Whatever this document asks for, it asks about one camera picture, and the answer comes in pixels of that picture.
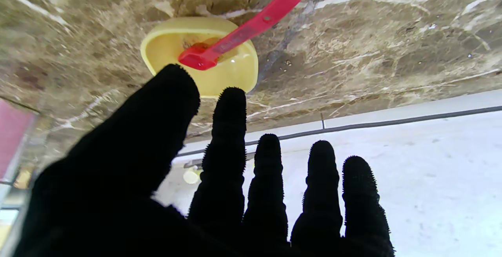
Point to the white back counter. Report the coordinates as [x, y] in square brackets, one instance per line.
[392, 115]

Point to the yellow plastic bowl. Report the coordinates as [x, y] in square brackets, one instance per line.
[168, 49]

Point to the red plastic measuring spoon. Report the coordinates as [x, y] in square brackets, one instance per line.
[255, 25]

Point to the yellow pastry piece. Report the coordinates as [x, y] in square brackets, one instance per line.
[191, 175]

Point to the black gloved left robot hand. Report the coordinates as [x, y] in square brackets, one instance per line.
[117, 178]

